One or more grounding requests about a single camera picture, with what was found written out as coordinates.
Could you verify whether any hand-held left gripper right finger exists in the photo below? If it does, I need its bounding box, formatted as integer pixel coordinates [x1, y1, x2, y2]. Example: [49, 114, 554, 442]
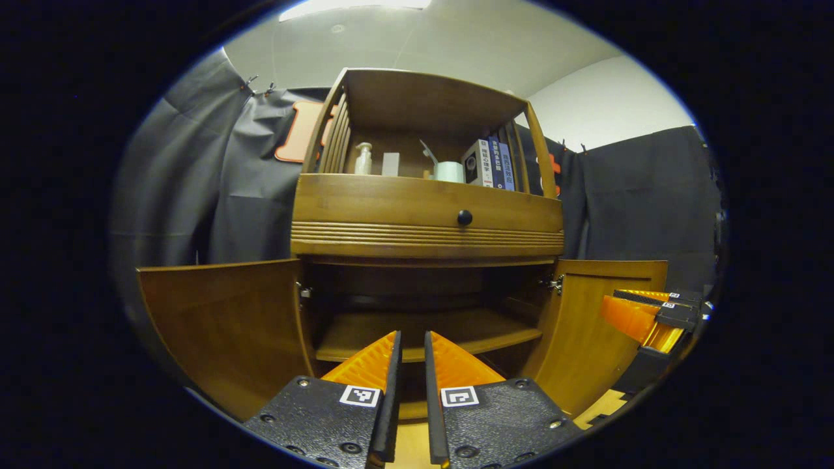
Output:
[425, 331, 584, 469]

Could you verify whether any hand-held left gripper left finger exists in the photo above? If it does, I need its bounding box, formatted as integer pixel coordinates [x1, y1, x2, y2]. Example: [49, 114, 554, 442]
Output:
[244, 330, 403, 469]

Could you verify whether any wooden shoe cabinet door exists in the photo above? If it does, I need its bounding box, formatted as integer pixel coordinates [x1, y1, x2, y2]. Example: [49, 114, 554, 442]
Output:
[137, 259, 317, 421]
[521, 259, 669, 418]

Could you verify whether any wooden double-door shoe cabinet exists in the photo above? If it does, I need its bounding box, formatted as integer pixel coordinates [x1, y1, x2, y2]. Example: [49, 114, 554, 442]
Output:
[137, 68, 669, 421]

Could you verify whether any wooden cabinet inner shelf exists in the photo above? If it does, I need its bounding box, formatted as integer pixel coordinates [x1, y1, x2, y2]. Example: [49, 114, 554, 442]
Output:
[316, 308, 543, 363]

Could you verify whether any light blue book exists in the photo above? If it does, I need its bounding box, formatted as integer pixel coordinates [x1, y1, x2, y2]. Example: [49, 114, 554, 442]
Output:
[498, 141, 515, 192]

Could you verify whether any dark blue book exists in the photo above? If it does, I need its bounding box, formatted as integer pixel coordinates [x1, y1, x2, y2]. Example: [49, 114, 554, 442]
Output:
[487, 137, 506, 190]

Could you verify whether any black backdrop cloth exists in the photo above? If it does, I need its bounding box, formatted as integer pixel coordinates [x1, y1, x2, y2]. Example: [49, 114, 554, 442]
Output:
[111, 49, 724, 313]

